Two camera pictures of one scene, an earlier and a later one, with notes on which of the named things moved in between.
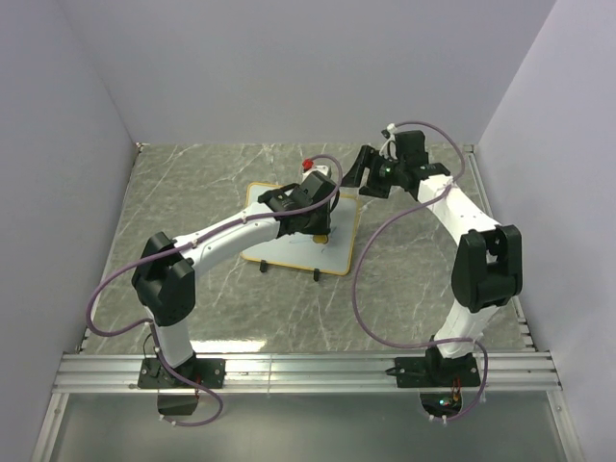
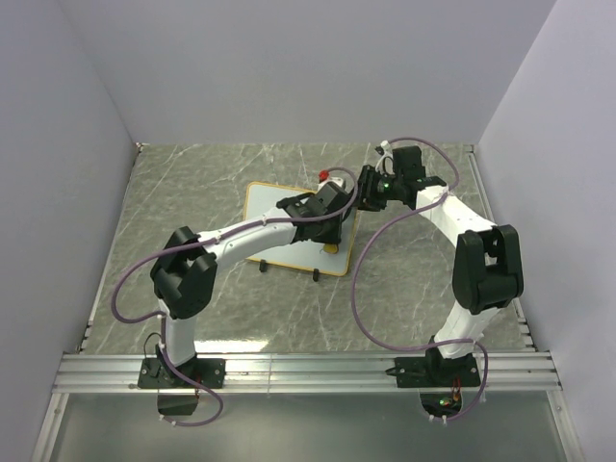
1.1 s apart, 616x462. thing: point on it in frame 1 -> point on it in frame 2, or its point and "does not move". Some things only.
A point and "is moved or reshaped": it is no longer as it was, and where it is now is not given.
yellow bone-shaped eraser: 320,238 is moved or reshaped
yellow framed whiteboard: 329,253 does not move
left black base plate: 210,372 does not move
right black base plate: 436,371 does not move
